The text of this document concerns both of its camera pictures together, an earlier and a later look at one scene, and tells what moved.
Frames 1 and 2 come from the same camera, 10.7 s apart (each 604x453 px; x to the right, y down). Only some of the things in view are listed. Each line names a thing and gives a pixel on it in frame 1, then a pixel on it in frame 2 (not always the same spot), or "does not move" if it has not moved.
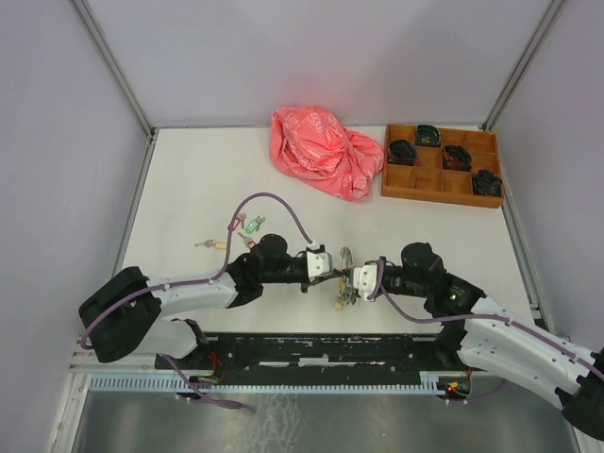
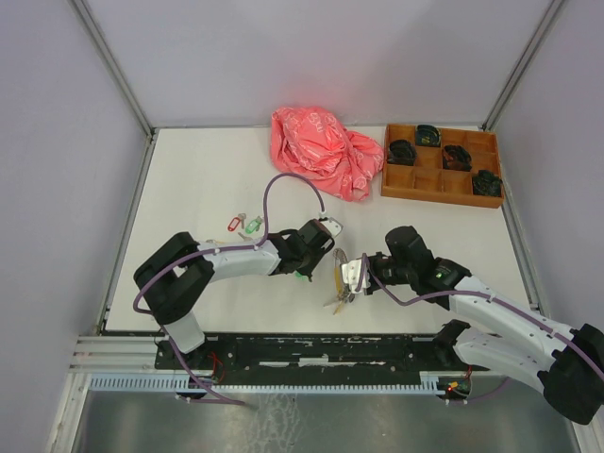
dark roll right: (486, 183) does not move
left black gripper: (307, 283) -> (307, 270)
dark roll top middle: (427, 135) does not move
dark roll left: (401, 152) does not move
